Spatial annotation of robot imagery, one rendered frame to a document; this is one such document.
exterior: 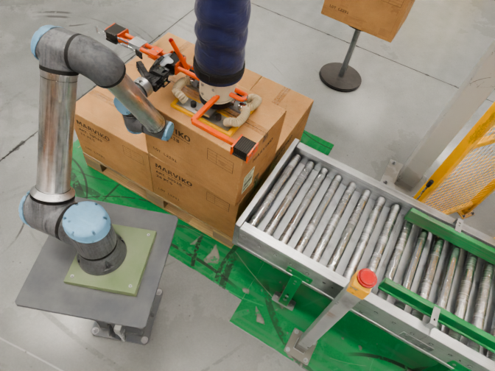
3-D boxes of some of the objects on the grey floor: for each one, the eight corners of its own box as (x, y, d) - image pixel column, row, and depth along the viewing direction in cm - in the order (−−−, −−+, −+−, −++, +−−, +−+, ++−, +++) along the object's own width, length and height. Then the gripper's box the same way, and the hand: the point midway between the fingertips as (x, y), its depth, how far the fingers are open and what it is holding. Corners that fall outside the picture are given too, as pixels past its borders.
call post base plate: (317, 341, 221) (319, 340, 219) (306, 365, 213) (308, 364, 211) (295, 327, 224) (295, 326, 222) (283, 350, 216) (283, 350, 214)
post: (308, 344, 220) (376, 278, 139) (303, 355, 216) (369, 294, 135) (297, 337, 221) (358, 269, 140) (292, 348, 218) (351, 284, 136)
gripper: (156, 99, 177) (183, 75, 188) (153, 78, 166) (182, 53, 178) (141, 92, 179) (169, 68, 190) (137, 70, 168) (167, 46, 179)
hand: (169, 59), depth 184 cm, fingers closed on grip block, 6 cm apart
